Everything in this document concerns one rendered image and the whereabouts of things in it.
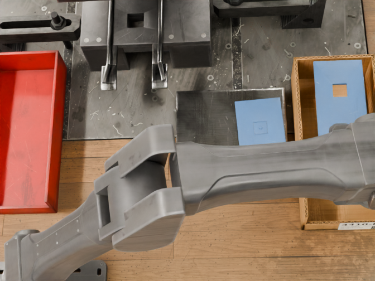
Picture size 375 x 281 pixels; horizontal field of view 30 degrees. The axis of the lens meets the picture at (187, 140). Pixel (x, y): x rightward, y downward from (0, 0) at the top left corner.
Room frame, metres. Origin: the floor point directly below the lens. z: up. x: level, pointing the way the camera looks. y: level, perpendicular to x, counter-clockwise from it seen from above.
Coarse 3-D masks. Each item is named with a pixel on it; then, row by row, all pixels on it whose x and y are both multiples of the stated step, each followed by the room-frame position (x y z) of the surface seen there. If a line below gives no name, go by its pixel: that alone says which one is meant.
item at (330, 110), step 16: (320, 64) 0.46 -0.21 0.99; (336, 64) 0.45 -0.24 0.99; (352, 64) 0.45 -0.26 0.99; (320, 80) 0.43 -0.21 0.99; (336, 80) 0.43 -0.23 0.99; (352, 80) 0.42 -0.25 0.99; (320, 96) 0.41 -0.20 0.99; (352, 96) 0.40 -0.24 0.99; (320, 112) 0.38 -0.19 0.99; (336, 112) 0.38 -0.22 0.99; (352, 112) 0.37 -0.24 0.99; (320, 128) 0.36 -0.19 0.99
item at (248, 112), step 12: (240, 108) 0.44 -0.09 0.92; (252, 108) 0.44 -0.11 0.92; (264, 108) 0.43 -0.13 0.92; (276, 108) 0.43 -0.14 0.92; (240, 120) 0.42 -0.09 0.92; (252, 120) 0.42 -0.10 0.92; (264, 120) 0.41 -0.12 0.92; (276, 120) 0.41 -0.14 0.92; (240, 132) 0.40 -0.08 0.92; (252, 132) 0.40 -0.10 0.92; (276, 132) 0.39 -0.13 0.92; (240, 144) 0.38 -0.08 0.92
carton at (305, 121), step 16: (304, 64) 0.48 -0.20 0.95; (368, 64) 0.46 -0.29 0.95; (304, 80) 0.48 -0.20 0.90; (368, 80) 0.44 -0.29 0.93; (304, 96) 0.45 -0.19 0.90; (336, 96) 0.44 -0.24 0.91; (368, 96) 0.42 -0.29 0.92; (304, 112) 0.42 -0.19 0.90; (368, 112) 0.40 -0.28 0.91; (304, 128) 0.40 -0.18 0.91; (304, 208) 0.25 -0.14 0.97; (320, 208) 0.27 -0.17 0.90; (336, 208) 0.26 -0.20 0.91; (352, 208) 0.26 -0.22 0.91; (304, 224) 0.24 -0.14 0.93; (320, 224) 0.24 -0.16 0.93; (336, 224) 0.23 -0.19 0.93; (352, 224) 0.23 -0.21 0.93; (368, 224) 0.22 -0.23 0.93
